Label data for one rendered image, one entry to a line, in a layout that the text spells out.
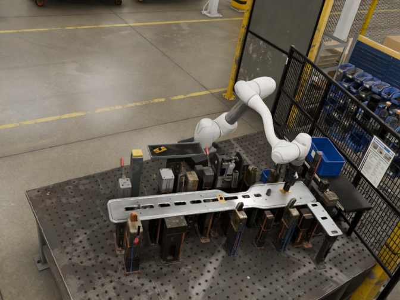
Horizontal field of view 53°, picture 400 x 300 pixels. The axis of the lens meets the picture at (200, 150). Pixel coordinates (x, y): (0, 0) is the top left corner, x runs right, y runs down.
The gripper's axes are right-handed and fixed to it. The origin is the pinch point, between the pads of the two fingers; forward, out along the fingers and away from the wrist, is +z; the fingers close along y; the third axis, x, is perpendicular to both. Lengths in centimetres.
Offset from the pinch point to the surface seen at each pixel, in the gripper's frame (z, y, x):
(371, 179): -11, 13, 54
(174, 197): 5, -5, -77
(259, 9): -32, -288, 102
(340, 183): 2.9, -0.3, 45.0
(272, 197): 5.6, 3.8, -11.0
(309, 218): 7.9, 23.2, 7.0
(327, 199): 1.8, 14.6, 23.4
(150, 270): 35, 23, -95
